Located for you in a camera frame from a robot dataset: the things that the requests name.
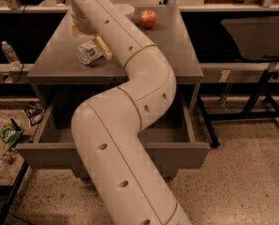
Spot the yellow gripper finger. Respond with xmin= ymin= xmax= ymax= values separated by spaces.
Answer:
xmin=94 ymin=34 xmax=112 ymax=60

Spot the grey metal cabinet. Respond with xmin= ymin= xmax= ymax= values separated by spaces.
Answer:
xmin=27 ymin=7 xmax=203 ymax=108

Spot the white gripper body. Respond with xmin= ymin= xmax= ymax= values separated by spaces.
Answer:
xmin=71 ymin=5 xmax=95 ymax=35

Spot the red apple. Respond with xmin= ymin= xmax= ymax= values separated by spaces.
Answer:
xmin=139 ymin=9 xmax=156 ymax=29

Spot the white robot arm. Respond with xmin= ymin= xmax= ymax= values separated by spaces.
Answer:
xmin=71 ymin=0 xmax=192 ymax=225

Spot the open grey top drawer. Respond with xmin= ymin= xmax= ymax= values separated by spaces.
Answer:
xmin=17 ymin=85 xmax=209 ymax=173

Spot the black table leg frame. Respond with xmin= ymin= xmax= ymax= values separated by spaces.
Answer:
xmin=197 ymin=69 xmax=279 ymax=148

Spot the black left table leg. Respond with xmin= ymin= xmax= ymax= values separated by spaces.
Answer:
xmin=0 ymin=161 xmax=28 ymax=225

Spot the plastic bottle on floor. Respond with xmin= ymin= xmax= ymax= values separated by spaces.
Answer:
xmin=0 ymin=153 xmax=14 ymax=178

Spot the dark snack packet on floor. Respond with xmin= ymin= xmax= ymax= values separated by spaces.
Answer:
xmin=23 ymin=101 xmax=44 ymax=127

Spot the green snack bag on floor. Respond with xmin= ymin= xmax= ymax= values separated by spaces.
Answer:
xmin=0 ymin=124 xmax=22 ymax=150

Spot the clear plastic water bottle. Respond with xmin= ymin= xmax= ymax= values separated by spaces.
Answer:
xmin=77 ymin=40 xmax=103 ymax=65

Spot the grey chair seat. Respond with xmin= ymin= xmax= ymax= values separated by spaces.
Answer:
xmin=221 ymin=16 xmax=279 ymax=62

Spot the white ceramic bowl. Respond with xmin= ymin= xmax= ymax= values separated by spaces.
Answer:
xmin=115 ymin=4 xmax=135 ymax=20

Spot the upright water bottle on shelf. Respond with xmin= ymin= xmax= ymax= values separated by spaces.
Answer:
xmin=1 ymin=41 xmax=22 ymax=69

